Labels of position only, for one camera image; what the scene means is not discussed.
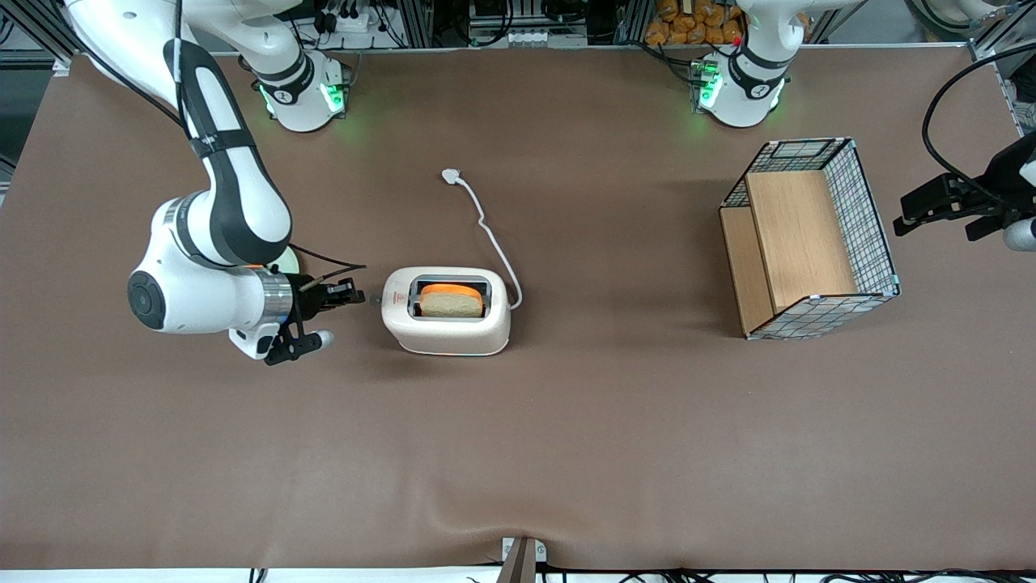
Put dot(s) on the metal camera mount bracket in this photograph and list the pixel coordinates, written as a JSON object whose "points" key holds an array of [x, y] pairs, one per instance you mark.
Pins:
{"points": [[522, 559]]}

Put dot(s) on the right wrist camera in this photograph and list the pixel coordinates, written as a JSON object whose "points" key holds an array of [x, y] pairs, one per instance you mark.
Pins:
{"points": [[287, 346]]}

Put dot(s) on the white power strip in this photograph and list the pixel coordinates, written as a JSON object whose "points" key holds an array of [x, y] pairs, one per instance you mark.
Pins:
{"points": [[348, 18]]}

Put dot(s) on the bread slice with orange crust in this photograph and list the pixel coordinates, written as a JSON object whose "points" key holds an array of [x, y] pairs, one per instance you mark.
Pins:
{"points": [[451, 305]]}

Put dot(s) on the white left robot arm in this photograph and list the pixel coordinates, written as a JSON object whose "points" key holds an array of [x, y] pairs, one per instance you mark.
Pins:
{"points": [[749, 89]]}

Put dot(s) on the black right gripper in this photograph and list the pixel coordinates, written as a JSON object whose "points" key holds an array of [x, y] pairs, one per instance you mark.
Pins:
{"points": [[307, 302]]}

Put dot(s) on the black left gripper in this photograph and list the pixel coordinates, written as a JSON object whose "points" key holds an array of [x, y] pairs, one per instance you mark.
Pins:
{"points": [[1006, 175]]}

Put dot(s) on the white two-slot toaster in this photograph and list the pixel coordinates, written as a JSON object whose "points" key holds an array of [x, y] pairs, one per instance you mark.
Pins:
{"points": [[445, 332]]}

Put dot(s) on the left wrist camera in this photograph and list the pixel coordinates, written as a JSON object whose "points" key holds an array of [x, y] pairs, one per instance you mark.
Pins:
{"points": [[1021, 235]]}

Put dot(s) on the pale green round plate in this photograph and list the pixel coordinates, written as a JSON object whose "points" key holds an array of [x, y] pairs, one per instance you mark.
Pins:
{"points": [[288, 261]]}

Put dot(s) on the bag of bread rolls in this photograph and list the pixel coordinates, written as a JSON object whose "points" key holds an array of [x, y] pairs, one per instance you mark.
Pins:
{"points": [[688, 24]]}

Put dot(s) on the wooden shelf insert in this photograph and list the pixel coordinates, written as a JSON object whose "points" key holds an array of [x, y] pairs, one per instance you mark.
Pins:
{"points": [[797, 235]]}

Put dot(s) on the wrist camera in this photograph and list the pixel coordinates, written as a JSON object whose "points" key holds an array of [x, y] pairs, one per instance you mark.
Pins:
{"points": [[287, 346], [1021, 235]]}

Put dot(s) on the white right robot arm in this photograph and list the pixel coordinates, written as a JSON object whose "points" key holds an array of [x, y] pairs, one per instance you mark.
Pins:
{"points": [[235, 202]]}

